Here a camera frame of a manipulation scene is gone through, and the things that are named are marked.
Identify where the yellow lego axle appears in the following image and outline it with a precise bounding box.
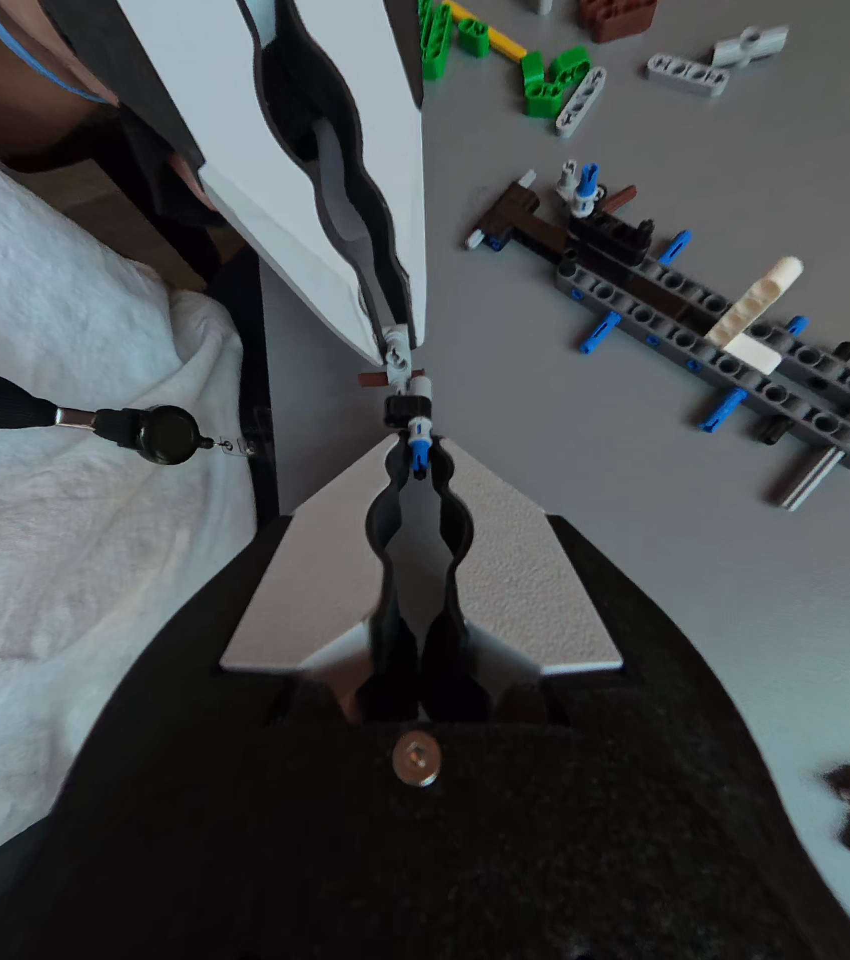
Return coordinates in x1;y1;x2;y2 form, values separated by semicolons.
446;0;528;63

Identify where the light grey short lego beam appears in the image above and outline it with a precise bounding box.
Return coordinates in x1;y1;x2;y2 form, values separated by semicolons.
554;66;609;138

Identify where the person's left hand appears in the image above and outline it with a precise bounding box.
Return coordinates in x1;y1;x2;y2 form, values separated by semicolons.
0;0;117;105

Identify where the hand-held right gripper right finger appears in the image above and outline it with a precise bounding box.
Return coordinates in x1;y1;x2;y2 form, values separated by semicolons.
420;436;625;723

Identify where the black table frame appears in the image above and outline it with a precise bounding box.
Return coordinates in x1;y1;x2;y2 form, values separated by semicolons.
203;243;281;526

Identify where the grey lego cross connector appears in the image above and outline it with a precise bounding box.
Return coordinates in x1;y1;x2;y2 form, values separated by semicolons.
710;24;791;70

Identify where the long grey lego beam assembly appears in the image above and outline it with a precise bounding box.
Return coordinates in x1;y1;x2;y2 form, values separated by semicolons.
464;159;850;513

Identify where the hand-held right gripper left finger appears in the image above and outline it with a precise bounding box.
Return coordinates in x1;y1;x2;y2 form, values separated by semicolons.
221;433;421;723

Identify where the blue wristband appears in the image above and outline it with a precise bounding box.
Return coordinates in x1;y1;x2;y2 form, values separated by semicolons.
0;0;112;106

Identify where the green angled lego piece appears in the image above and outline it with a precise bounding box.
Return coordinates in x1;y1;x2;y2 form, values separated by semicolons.
520;45;592;120

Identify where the small lego pin assembly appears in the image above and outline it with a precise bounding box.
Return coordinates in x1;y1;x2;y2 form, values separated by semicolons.
357;322;446;479

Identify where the brown lego piece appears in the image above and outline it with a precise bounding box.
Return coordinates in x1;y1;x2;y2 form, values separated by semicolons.
577;0;660;44

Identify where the grey three-hole lego beam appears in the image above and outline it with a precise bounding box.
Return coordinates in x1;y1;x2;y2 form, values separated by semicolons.
645;52;731;99

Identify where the black badge reel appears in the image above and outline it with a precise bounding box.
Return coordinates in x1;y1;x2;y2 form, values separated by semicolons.
56;403;217;468

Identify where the person's white t-shirt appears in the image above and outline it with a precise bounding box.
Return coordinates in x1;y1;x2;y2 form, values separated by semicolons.
0;127;261;882

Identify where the clear badge clip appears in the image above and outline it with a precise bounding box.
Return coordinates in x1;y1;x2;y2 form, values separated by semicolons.
213;408;276;460

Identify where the green lego beam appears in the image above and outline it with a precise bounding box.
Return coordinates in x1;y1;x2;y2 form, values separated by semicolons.
417;0;457;81

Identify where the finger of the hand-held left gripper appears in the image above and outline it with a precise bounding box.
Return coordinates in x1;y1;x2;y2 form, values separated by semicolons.
275;0;427;350
116;0;392;370

